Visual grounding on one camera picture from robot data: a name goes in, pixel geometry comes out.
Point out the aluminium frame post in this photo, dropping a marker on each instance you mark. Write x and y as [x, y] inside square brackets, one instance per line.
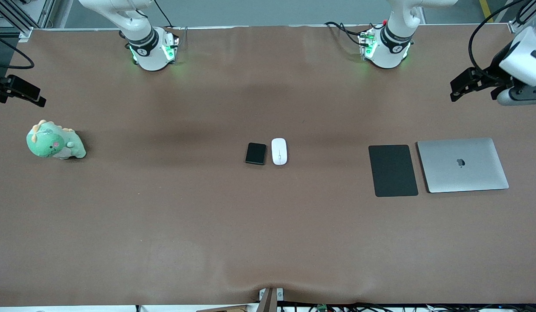
[16, 17]
[521, 24]

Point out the green plush dinosaur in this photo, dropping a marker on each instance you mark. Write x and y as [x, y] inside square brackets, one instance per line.
[47, 143]

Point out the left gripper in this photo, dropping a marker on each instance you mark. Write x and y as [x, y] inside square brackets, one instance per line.
[494, 70]

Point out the white computer mouse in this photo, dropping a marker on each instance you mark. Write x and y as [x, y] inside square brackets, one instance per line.
[279, 151]

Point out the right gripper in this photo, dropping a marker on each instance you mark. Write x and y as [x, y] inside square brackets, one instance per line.
[0, 86]

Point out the silver laptop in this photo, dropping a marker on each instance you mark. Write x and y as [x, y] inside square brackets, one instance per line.
[462, 167]

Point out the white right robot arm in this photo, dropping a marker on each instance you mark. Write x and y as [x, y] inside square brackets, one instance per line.
[148, 52]

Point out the large table cover mat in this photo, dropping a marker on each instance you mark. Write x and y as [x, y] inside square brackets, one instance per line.
[268, 234]

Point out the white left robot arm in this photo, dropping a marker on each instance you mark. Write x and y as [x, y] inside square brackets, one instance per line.
[389, 52]

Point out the black mouse pad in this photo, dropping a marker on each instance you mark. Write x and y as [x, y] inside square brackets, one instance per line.
[393, 171]

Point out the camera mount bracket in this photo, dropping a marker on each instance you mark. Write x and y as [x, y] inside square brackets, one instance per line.
[270, 301]

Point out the black phone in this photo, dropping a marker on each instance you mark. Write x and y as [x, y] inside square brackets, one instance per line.
[255, 153]

